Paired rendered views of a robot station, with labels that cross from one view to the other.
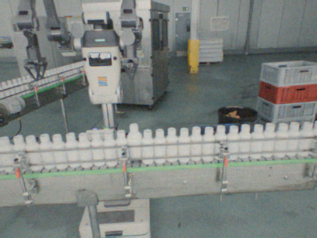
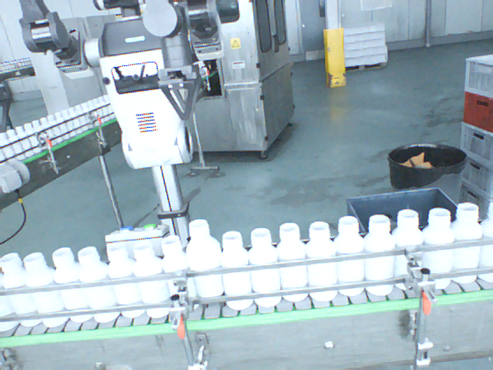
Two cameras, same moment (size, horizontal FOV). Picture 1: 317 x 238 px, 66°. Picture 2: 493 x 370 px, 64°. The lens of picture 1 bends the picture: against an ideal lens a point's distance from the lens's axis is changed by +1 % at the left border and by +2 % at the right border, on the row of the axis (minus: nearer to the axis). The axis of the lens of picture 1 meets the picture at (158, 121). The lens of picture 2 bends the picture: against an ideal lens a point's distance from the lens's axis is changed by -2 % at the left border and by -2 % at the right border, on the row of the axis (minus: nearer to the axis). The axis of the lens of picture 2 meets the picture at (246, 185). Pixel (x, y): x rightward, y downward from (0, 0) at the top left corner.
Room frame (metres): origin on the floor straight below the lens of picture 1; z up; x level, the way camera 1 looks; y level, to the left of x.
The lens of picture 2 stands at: (0.34, -0.06, 1.56)
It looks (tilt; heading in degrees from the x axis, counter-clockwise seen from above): 23 degrees down; 6
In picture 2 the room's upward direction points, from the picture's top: 8 degrees counter-clockwise
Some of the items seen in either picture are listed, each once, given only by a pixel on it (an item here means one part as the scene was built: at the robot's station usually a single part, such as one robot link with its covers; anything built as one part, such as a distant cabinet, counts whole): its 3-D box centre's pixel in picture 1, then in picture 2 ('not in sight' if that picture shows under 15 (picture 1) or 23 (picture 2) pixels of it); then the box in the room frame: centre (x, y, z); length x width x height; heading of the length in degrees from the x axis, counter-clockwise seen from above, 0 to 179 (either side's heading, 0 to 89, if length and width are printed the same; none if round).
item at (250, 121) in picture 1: (235, 136); (423, 202); (2.68, -0.94, 0.32); 0.45 x 0.45 x 0.64
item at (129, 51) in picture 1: (130, 53); (177, 56); (1.13, 0.12, 1.50); 0.10 x 0.07 x 0.07; 2
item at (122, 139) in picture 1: (122, 146); (180, 273); (1.02, 0.17, 1.08); 0.06 x 0.06 x 0.17
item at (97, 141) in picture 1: (98, 148); (126, 279); (1.02, 0.29, 1.08); 0.06 x 0.06 x 0.17
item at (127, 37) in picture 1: (129, 30); (165, 1); (1.10, 0.11, 1.60); 0.12 x 0.09 x 0.12; 2
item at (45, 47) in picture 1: (35, 54); (69, 81); (6.62, 3.19, 0.96); 0.82 x 0.50 x 1.91; 165
